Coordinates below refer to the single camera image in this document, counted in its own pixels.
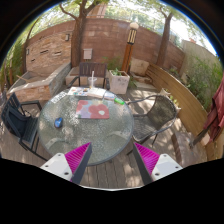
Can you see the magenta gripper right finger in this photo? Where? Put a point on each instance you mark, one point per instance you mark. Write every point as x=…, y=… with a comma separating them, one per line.
x=153, y=166

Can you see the wooden lamp post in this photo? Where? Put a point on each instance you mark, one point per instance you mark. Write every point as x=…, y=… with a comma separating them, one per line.
x=129, y=46

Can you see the red folded umbrella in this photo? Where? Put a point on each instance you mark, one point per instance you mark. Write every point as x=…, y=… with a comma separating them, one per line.
x=215, y=118

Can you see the blue computer mouse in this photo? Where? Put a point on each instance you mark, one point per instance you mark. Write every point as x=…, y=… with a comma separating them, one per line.
x=58, y=122

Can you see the tree trunk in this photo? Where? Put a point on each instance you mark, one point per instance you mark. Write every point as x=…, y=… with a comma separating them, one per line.
x=80, y=20
x=165, y=38

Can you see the green marker pen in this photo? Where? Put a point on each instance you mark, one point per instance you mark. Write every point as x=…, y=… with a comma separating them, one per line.
x=119, y=101

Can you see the open book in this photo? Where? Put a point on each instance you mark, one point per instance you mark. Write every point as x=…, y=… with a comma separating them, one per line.
x=101, y=93

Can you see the round glass patio table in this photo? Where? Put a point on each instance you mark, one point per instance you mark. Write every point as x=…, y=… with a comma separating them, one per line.
x=107, y=136

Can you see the curved wooden bench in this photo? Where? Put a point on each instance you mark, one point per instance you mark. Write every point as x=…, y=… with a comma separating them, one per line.
x=192, y=113

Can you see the dark slatted chair left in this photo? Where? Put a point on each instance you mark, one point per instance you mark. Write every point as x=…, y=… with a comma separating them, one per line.
x=20, y=125

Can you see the clear plastic cup with straw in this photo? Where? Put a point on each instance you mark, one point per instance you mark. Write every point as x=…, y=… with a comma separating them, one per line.
x=92, y=79

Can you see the black mesh metal chair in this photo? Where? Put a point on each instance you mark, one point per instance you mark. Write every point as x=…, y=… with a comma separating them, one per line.
x=159, y=118

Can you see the dark wooden chair behind table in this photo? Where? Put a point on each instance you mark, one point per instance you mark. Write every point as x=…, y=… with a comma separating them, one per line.
x=89, y=69

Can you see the stone outdoor counter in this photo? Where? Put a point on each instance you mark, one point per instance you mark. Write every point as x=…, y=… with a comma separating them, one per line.
x=39, y=85

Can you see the tree trunk centre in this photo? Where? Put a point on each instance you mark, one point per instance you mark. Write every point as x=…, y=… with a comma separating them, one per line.
x=80, y=20

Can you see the colourful floral mouse pad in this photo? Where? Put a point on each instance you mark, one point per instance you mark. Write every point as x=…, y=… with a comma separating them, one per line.
x=92, y=109

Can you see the tree trunk right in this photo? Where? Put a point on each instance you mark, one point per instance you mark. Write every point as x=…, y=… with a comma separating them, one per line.
x=165, y=38

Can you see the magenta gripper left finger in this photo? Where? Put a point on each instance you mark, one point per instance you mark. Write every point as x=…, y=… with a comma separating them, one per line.
x=70, y=166

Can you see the white square planter box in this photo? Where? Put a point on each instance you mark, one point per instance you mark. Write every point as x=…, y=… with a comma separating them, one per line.
x=118, y=82

